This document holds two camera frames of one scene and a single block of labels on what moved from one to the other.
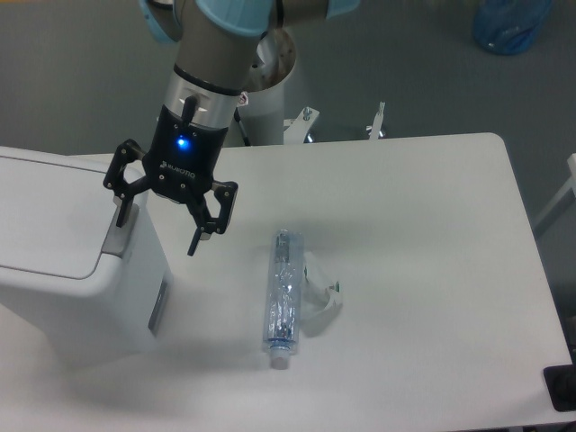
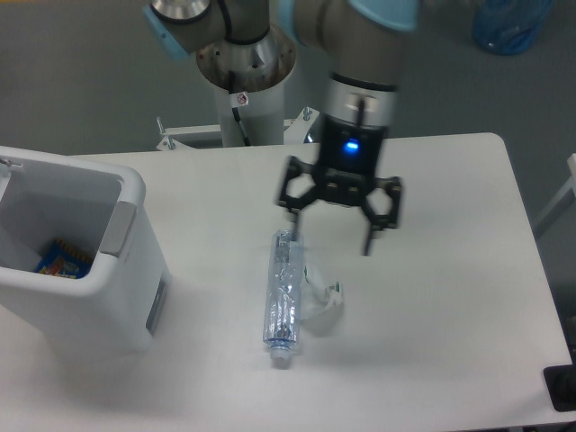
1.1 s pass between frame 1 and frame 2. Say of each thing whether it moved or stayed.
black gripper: moved
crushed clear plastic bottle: stayed
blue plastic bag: stayed
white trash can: moved
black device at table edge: stayed
